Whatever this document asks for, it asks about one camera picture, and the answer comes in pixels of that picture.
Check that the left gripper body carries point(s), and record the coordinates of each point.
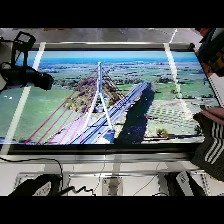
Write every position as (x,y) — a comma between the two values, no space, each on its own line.
(41,80)

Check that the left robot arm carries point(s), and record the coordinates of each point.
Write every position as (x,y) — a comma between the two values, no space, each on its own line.
(10,76)

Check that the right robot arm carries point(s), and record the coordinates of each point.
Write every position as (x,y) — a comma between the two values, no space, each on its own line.
(181,185)

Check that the dark white-striped garment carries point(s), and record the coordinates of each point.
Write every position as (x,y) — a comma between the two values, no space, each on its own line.
(210,146)

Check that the silver frame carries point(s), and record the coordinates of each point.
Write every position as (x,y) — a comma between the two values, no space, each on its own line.
(113,185)

